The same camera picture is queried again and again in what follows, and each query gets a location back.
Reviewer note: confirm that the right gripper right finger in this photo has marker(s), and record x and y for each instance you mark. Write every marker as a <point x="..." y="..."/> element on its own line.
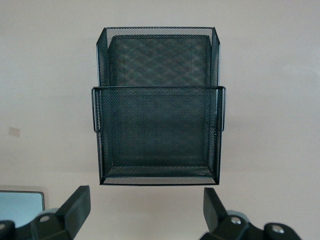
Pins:
<point x="212" y="210"/>

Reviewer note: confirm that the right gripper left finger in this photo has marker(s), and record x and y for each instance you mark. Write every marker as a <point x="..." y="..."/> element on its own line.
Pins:
<point x="75" y="210"/>

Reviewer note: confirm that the silver laptop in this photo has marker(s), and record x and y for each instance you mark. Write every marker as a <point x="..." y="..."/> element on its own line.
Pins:
<point x="20" y="202"/>

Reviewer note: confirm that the brown tape patch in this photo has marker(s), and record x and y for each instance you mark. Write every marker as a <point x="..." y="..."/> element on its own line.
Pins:
<point x="14" y="131"/>

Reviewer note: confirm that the black mesh two-tier tray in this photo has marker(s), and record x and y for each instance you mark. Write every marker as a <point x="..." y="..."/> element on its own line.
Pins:
<point x="157" y="125"/>

